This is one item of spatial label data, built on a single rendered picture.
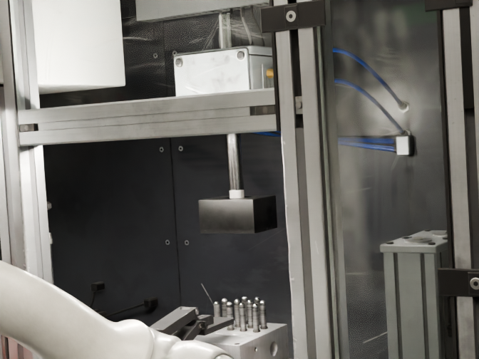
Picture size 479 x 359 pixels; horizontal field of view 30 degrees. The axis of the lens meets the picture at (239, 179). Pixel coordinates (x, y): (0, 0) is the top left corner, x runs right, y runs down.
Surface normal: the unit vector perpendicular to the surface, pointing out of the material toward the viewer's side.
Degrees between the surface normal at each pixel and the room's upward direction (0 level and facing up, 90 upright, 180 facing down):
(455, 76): 90
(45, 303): 64
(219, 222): 90
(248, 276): 90
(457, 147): 90
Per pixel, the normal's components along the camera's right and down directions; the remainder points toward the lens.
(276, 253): -0.52, 0.07
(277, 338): 0.85, -0.03
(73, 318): 0.63, -0.41
